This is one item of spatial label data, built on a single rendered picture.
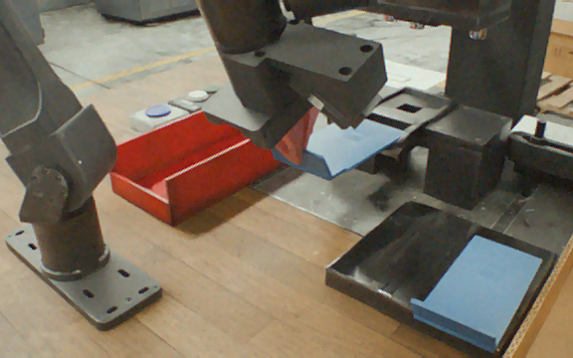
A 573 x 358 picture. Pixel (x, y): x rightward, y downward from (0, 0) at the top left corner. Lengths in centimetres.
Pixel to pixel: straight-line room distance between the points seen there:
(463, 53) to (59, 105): 61
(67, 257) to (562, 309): 45
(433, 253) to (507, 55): 41
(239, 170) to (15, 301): 29
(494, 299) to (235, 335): 22
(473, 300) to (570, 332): 9
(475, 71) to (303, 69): 54
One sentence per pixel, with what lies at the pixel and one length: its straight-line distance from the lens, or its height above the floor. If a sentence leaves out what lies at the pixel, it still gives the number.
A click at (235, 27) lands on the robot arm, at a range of 38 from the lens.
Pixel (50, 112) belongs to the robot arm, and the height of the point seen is 108.
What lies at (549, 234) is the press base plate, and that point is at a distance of 64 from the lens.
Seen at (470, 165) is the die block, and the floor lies 96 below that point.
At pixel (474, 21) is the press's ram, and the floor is 112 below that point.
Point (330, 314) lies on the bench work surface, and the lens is 48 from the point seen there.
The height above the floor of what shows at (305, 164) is 100.
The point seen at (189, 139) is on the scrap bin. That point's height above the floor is 93.
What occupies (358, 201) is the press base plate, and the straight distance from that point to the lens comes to 63.
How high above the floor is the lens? 123
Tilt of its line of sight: 29 degrees down
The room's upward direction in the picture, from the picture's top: straight up
